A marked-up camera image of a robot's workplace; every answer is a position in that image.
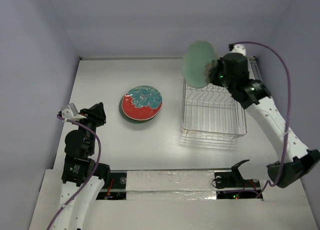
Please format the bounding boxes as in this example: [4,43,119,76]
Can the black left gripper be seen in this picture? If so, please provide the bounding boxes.
[74,101,107,153]

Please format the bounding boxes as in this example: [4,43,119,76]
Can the green rimmed plate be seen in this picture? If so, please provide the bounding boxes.
[182,41,219,88]

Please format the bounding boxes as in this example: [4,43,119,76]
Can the red and teal plate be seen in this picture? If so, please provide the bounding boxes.
[121,85,163,121]

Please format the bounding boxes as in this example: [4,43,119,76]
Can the blue floral white plate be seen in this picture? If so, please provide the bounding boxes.
[122,94,163,121]

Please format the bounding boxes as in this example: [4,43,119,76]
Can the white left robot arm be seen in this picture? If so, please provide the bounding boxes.
[47,102,111,229]

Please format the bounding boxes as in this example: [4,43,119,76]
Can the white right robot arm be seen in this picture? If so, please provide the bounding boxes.
[206,53,320,188]

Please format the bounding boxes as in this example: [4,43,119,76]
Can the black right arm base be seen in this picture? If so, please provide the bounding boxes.
[211,159,256,189]

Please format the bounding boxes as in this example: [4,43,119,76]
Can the plain teal plate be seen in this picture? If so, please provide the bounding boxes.
[118,97,158,124]

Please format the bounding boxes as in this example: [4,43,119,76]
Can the foil covered front block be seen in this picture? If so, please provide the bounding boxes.
[125,170,217,201]

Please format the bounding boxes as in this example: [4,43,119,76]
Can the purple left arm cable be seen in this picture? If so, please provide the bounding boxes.
[46,114,102,230]

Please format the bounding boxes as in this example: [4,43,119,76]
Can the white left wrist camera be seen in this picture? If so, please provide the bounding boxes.
[59,103,85,121]

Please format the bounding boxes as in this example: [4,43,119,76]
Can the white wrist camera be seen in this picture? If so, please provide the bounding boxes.
[228,44,247,56]
[59,103,85,121]

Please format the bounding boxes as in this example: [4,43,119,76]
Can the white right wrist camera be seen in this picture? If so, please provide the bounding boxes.
[228,44,247,56]

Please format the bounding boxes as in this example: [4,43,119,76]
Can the wire dish rack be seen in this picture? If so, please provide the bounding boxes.
[182,82,247,140]

